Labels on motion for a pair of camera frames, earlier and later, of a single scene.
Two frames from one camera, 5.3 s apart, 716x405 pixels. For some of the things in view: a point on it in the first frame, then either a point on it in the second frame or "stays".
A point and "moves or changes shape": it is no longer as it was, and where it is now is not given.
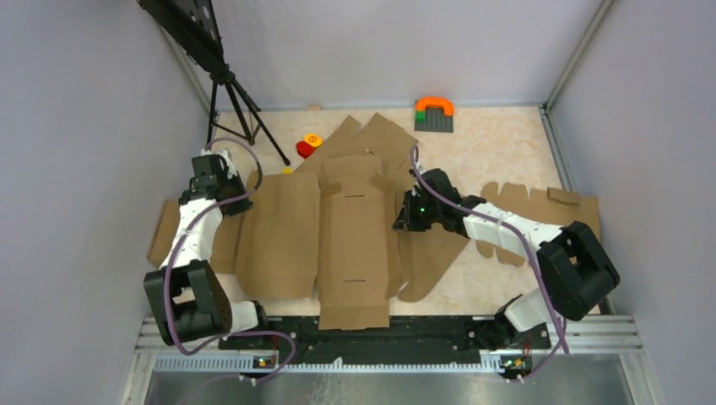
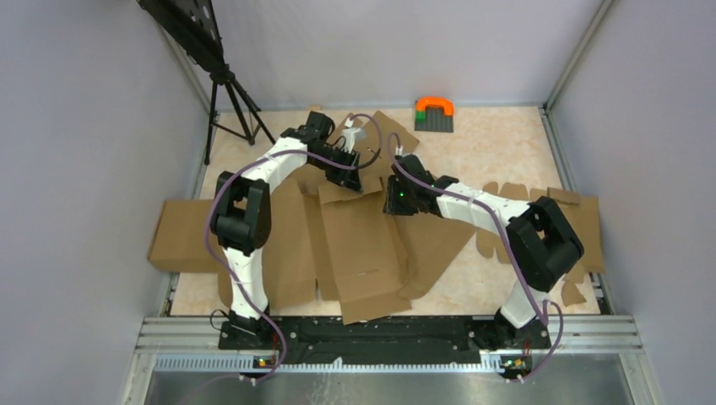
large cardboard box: [331, 236] moves or changes shape
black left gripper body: [235, 186] -> [336, 175]
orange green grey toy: [433, 114] stays
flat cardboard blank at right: [554, 207] stays
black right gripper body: [423, 213] -> [400, 201]
